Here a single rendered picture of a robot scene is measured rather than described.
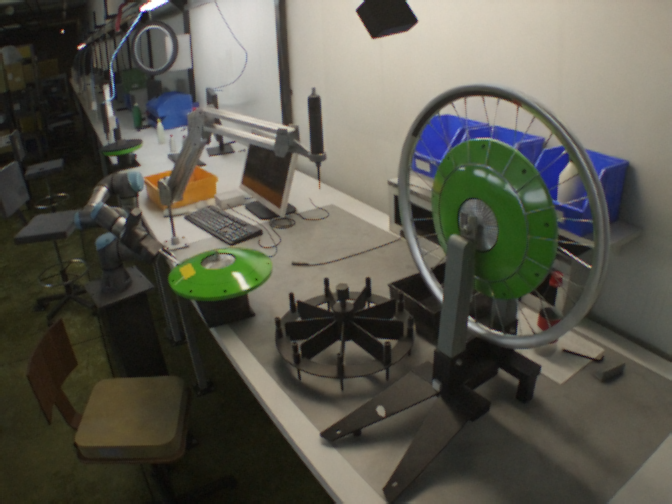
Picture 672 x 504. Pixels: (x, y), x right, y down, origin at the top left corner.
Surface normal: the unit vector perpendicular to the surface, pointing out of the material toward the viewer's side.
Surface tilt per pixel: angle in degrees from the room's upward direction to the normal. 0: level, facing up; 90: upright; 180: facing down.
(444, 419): 18
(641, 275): 90
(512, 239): 90
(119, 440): 0
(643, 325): 90
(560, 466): 0
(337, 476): 0
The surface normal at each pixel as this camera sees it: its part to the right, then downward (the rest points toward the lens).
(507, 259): -0.71, 0.40
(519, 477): -0.05, -0.91
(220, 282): 0.04, -0.72
